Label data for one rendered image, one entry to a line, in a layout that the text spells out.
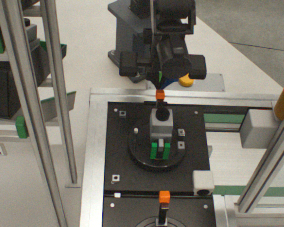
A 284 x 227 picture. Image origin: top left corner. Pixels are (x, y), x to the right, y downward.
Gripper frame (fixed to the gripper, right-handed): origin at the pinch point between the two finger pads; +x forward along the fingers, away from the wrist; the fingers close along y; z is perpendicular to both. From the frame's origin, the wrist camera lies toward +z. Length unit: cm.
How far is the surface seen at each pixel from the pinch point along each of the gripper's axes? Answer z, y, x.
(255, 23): 152, -81, 112
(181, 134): -9.1, -5.5, 7.9
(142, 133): -8.2, 3.5, 9.4
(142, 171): -17.3, 3.5, 11.2
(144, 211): -27.1, 3.1, 11.0
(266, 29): 147, -87, 112
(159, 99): -3.6, 0.0, 2.3
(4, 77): -24.9, 24.6, -28.3
